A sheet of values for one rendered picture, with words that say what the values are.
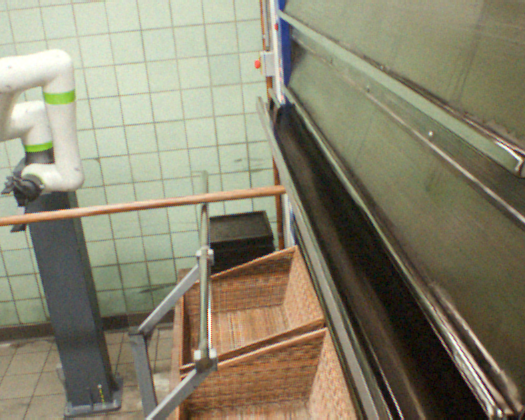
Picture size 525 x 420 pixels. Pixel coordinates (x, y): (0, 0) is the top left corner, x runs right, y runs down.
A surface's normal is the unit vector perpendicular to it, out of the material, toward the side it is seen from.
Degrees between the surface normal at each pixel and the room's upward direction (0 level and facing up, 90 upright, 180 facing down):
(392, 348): 11
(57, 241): 90
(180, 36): 90
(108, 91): 90
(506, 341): 70
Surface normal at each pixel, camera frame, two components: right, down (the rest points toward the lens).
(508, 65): -0.96, -0.22
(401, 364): 0.11, -0.93
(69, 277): 0.15, 0.36
